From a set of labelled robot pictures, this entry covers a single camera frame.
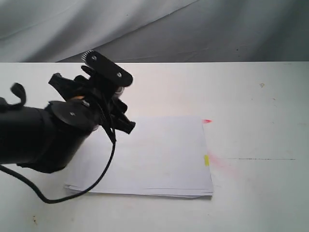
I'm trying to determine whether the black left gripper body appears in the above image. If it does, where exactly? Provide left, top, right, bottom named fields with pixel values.
left=49, top=72, right=128, bottom=132

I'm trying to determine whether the white spray paint can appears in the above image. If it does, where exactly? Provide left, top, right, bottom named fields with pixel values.
left=114, top=87, right=125, bottom=98

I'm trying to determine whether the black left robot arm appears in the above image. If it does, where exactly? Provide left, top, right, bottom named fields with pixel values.
left=0, top=72, right=135, bottom=173

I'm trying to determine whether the white paper stack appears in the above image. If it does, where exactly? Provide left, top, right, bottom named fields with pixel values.
left=65, top=116, right=214, bottom=198

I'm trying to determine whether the grey backdrop cloth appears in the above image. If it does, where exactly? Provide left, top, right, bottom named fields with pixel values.
left=0, top=0, right=309, bottom=62

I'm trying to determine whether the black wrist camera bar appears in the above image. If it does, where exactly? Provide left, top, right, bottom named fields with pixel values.
left=81, top=50, right=133, bottom=87

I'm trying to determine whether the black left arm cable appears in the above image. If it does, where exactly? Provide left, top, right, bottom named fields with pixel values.
left=0, top=96, right=117, bottom=204

